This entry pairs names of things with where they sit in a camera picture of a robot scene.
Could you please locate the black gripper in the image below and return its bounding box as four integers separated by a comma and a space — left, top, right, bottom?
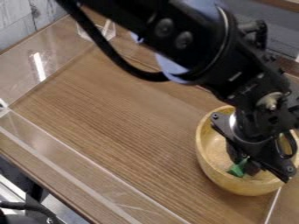
209, 112, 299, 183

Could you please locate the black metal base plate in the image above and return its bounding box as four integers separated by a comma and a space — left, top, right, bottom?
24, 195, 67, 224

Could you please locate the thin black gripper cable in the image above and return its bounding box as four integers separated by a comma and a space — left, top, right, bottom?
275, 131, 299, 160

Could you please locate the brown wooden bowl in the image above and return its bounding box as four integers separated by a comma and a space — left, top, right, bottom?
195, 106, 299, 196

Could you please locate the green rectangular block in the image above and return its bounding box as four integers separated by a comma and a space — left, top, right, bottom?
228, 157, 248, 178

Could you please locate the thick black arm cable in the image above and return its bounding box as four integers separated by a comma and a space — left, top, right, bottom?
53, 0, 173, 82

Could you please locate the black cable bottom left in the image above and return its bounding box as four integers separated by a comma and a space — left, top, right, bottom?
0, 201, 60, 224

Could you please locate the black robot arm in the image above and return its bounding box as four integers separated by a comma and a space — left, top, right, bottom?
56, 0, 299, 181

